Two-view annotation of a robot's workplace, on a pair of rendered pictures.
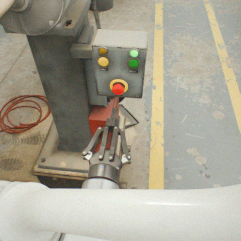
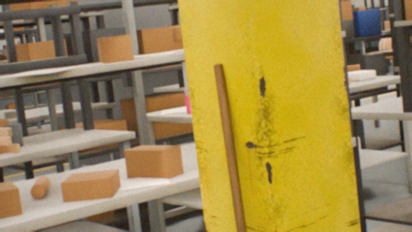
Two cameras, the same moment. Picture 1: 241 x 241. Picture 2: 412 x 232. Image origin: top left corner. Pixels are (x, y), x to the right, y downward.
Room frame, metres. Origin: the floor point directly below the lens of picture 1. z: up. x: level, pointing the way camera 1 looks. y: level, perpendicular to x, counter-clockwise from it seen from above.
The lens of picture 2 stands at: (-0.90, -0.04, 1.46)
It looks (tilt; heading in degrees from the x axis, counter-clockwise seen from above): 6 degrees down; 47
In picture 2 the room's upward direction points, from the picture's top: 7 degrees counter-clockwise
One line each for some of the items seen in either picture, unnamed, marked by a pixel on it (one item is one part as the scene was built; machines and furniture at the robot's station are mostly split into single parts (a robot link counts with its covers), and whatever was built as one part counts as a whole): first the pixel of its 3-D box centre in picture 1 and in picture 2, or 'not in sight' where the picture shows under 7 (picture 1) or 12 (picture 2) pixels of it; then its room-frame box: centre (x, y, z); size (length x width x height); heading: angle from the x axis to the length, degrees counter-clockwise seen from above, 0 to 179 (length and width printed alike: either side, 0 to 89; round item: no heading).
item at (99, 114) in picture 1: (106, 118); not in sight; (0.87, 0.08, 0.49); 0.25 x 0.12 x 0.37; 174
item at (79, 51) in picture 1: (98, 52); not in sight; (0.72, 0.08, 1.02); 0.19 x 0.04 x 0.04; 84
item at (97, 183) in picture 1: (100, 195); not in sight; (0.22, 0.05, 0.97); 0.09 x 0.06 x 0.09; 84
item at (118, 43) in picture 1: (115, 60); not in sight; (0.71, 0.02, 0.99); 0.24 x 0.21 x 0.26; 174
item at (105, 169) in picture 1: (104, 167); not in sight; (0.29, 0.04, 0.97); 0.09 x 0.08 x 0.07; 174
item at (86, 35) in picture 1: (85, 38); not in sight; (0.81, 0.13, 1.02); 0.13 x 0.04 x 0.04; 174
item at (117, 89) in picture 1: (118, 87); not in sight; (0.58, 0.01, 0.97); 0.04 x 0.04 x 0.04; 84
